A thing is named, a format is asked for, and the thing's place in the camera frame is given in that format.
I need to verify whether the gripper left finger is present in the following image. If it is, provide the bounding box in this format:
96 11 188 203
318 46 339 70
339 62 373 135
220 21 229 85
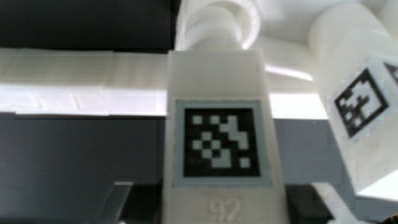
87 181 165 224

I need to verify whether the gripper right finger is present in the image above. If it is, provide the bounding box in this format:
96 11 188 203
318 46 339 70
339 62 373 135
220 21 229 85
286 182 369 224

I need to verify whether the white chair leg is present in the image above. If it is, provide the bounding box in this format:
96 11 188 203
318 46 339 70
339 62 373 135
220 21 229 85
160 19 291 224
309 0 398 202

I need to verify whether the white chair seat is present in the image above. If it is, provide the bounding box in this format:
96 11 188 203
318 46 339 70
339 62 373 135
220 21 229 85
174 0 387 81

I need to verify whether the white front fence bar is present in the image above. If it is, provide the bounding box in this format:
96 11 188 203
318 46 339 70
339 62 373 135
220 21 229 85
0 48 327 120

